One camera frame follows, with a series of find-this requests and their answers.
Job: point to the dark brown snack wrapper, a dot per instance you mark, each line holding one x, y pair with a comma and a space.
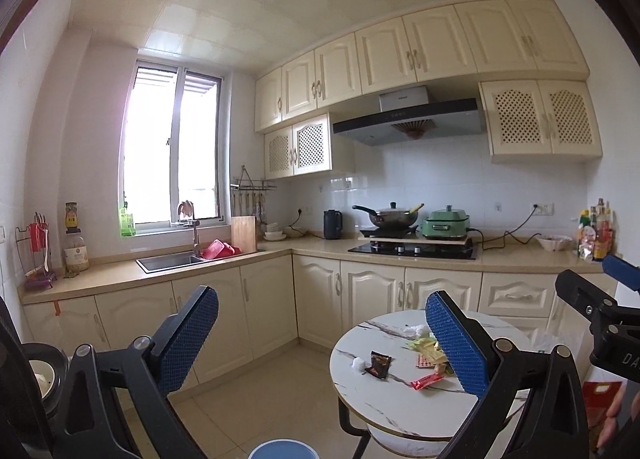
378, 365

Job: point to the brown folding fan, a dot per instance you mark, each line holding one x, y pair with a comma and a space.
415, 129

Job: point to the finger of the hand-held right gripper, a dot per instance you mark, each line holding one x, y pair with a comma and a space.
622, 270
582, 291

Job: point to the wooden board under cookers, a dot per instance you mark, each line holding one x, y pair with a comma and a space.
425, 240

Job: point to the small white tissue wad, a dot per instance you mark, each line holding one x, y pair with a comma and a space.
358, 365

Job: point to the white bowl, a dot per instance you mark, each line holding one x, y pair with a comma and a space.
554, 244

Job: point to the steel kitchen faucet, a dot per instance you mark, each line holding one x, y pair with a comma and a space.
195, 239

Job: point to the sliding window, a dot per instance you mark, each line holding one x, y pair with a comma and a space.
150, 149

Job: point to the stack of white bowls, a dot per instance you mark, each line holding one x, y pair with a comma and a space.
275, 234

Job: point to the wooden cutting board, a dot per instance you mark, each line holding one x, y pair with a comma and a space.
243, 236

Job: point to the orange tape strip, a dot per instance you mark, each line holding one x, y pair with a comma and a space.
56, 308

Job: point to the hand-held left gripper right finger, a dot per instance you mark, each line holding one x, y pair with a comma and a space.
457, 349

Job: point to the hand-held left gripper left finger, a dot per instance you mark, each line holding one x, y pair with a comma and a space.
192, 334

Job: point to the black round container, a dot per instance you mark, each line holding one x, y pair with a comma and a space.
55, 364

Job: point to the black induction cooker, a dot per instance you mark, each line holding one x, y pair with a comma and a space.
385, 232

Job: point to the red snack wrapper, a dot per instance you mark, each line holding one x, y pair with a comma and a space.
426, 381

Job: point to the hanging utensil rack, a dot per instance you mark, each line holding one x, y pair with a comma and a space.
252, 185

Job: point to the cream upper wall cabinets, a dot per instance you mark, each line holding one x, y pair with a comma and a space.
385, 54

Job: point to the group of condiment bottles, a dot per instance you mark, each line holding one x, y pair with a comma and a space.
595, 236

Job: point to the black glass gas hob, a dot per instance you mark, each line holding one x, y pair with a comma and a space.
425, 251

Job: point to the pink cloth on faucet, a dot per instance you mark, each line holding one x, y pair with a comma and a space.
186, 209

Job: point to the red paper bag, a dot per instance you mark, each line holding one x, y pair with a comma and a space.
597, 399

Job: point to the black electric kettle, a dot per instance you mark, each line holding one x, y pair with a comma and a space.
332, 226

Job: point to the wall socket with kettle plug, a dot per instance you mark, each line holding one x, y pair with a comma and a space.
302, 212

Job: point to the green dish soap bottle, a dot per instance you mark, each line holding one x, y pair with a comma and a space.
127, 224

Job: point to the round white marble table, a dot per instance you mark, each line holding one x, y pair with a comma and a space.
380, 404

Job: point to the steel kitchen sink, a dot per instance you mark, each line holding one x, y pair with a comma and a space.
170, 263

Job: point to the person's right hand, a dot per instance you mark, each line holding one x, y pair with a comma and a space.
614, 414

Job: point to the green electric cooker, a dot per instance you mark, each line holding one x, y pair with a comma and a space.
445, 226

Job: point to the blue plastic bucket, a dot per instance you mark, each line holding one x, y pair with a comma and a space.
285, 450

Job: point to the wall socket with cooker plug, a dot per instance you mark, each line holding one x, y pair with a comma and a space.
542, 209

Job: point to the cream base cabinets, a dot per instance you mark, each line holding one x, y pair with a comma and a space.
270, 299

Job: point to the clear plastic wrapper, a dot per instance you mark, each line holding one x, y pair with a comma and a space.
419, 330

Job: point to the glass jar with label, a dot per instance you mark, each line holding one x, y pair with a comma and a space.
76, 256

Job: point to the red white checked packet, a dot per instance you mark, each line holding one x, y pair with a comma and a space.
424, 363

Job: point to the cream lattice door cabinet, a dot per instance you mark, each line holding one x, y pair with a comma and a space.
310, 146
520, 116

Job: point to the yellow green snack wrapper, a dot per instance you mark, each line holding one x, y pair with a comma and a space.
442, 367

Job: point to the black range hood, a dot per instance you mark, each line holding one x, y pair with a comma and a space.
400, 125

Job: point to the black wok with lid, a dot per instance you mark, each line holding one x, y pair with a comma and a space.
392, 219

